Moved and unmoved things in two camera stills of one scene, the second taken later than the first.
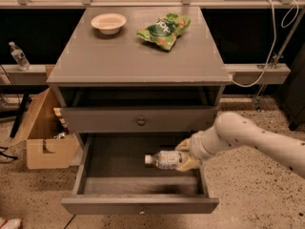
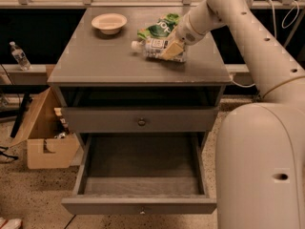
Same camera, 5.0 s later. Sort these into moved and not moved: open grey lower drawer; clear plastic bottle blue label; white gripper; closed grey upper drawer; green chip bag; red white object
Moved: clear plastic bottle blue label; white gripper
Not moved: open grey lower drawer; red white object; closed grey upper drawer; green chip bag
